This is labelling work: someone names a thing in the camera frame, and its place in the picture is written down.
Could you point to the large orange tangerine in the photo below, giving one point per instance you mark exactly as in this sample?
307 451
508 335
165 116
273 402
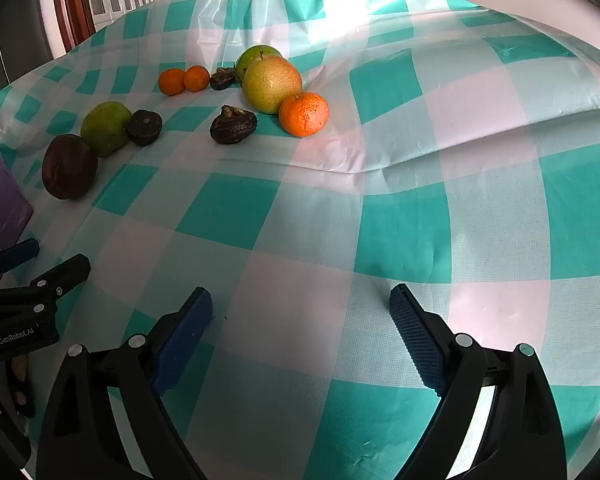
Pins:
303 115

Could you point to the green apple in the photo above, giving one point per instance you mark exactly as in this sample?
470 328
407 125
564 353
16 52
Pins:
254 57
105 129

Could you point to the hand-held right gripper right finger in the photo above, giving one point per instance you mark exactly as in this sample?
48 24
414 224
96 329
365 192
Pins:
420 340

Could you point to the yellow lemon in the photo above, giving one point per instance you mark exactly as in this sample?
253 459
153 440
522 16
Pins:
271 85

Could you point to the person's left hand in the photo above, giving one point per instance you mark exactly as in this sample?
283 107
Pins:
21 385

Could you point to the teal checked tablecloth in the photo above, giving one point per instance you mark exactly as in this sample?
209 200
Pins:
405 220

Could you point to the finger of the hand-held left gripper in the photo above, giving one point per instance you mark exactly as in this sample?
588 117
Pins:
17 252
62 272

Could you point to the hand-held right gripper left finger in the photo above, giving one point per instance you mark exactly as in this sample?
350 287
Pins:
185 340

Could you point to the purple cardboard box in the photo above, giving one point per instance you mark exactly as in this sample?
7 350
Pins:
0 205

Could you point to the wooden glass-door cabinet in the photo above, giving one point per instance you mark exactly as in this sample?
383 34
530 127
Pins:
72 0

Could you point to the dark purple passion fruit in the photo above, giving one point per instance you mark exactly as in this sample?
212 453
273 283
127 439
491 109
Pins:
69 166

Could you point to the dark grey appliance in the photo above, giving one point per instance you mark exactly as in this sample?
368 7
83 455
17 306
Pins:
20 55

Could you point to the small orange tangerine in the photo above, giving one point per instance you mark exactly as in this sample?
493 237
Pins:
196 79
171 82

